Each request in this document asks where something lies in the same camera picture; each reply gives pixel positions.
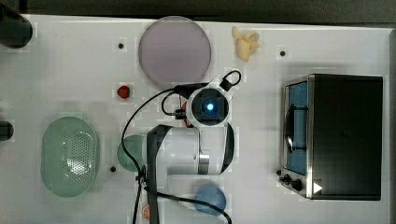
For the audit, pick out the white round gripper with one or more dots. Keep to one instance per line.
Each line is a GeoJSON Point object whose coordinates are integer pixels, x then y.
{"type": "Point", "coordinates": [208, 107]}

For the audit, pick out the red plush ketchup bottle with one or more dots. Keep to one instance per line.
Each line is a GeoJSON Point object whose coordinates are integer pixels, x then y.
{"type": "Point", "coordinates": [186, 121]}

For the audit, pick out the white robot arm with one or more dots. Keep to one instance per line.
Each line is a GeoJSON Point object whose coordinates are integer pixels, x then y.
{"type": "Point", "coordinates": [204, 148]}

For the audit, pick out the green oval strainer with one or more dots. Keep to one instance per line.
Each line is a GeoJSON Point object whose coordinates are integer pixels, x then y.
{"type": "Point", "coordinates": [69, 157]}

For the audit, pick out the lilac round plate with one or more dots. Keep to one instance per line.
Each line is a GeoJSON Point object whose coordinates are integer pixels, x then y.
{"type": "Point", "coordinates": [174, 50]}

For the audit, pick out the peeled toy banana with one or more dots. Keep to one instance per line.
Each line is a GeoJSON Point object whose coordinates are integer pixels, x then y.
{"type": "Point", "coordinates": [246, 43]}

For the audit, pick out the green mug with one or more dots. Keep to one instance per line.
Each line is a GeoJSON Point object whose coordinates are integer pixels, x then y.
{"type": "Point", "coordinates": [129, 152]}

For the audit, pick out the blue cup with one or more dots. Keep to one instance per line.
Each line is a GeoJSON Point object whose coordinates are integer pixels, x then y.
{"type": "Point", "coordinates": [210, 193]}

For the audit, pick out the red toy strawberry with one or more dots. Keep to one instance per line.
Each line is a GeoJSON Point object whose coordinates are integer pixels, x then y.
{"type": "Point", "coordinates": [123, 92]}

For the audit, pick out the toy orange slice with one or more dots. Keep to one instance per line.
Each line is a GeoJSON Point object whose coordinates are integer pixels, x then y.
{"type": "Point", "coordinates": [145, 212]}

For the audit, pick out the silver toaster oven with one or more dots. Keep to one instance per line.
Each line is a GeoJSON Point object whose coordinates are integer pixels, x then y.
{"type": "Point", "coordinates": [332, 130]}

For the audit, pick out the black round bowl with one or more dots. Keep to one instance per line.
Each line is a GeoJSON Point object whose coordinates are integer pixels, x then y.
{"type": "Point", "coordinates": [15, 31]}

